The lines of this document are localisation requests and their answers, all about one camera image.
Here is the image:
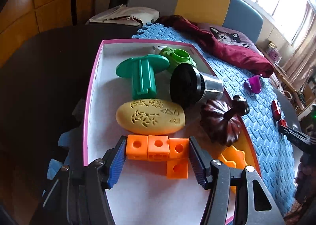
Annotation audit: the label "orange plastic gear piece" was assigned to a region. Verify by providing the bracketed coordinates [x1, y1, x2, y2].
[218, 146, 248, 170]

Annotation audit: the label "orange linked cubes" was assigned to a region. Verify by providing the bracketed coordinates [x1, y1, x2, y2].
[125, 134, 189, 180]

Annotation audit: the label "dark brown wooden pumpkin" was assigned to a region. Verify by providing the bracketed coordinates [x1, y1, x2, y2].
[200, 95, 250, 147]

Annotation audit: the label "yellow carved oval object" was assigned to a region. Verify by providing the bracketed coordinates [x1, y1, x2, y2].
[116, 99, 186, 135]

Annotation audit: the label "black grey cylindrical jar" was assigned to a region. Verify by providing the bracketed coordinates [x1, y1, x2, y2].
[169, 63, 224, 109]

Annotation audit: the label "teal plastic spool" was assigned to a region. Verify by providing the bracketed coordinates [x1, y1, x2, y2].
[116, 54, 170, 100]

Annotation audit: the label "person's right hand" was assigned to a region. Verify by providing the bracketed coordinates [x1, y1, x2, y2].
[295, 162, 316, 187]

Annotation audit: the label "small red block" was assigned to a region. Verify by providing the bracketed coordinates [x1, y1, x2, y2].
[277, 119, 288, 128]

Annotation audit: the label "pink-rimmed white tray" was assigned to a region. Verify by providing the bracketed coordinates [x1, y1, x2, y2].
[83, 39, 222, 224]

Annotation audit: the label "blue foam puzzle mat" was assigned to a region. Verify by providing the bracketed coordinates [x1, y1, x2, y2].
[131, 23, 301, 216]

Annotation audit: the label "red cylindrical tube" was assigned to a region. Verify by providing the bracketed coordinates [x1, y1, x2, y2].
[271, 100, 282, 121]

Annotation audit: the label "magenta plastic cup toy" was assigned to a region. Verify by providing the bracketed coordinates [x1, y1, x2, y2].
[244, 75, 262, 94]

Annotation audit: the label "wooden side table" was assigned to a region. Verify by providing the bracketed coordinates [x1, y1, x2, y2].
[256, 44, 315, 121]

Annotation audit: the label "purple jar on table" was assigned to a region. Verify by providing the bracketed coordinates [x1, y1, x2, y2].
[266, 41, 282, 64]

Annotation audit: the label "maroon red blanket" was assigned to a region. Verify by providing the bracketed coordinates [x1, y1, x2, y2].
[156, 15, 274, 78]

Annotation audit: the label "green white round gadget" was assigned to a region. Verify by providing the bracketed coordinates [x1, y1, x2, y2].
[153, 46, 197, 74]

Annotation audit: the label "purple cat print pillow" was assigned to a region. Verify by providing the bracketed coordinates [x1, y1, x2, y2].
[197, 23, 263, 57]

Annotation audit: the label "white folded cloth bag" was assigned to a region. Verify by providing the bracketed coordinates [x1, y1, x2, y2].
[86, 5, 160, 27]

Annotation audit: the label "grey yellow blue headboard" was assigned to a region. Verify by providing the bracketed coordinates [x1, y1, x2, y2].
[127, 0, 263, 42]

